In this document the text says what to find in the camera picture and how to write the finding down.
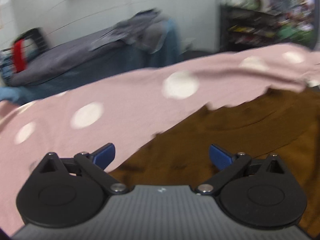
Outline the brown knit sweater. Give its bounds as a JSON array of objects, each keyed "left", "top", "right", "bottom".
[{"left": 111, "top": 88, "right": 319, "bottom": 236}]

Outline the pink polka dot bedsheet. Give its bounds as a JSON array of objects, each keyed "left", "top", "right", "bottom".
[{"left": 1, "top": 44, "right": 319, "bottom": 234}]

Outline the blue blanket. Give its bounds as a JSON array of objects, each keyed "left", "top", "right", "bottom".
[{"left": 0, "top": 87, "right": 28, "bottom": 106}]

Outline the red and black chair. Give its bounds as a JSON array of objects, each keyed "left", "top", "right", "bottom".
[{"left": 1, "top": 28, "right": 49, "bottom": 86}]

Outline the black metal shelf rack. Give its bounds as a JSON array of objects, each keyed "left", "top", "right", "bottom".
[{"left": 216, "top": 0, "right": 319, "bottom": 52}]

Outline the grey towel on bed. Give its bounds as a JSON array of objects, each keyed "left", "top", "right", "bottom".
[{"left": 90, "top": 9, "right": 169, "bottom": 54}]

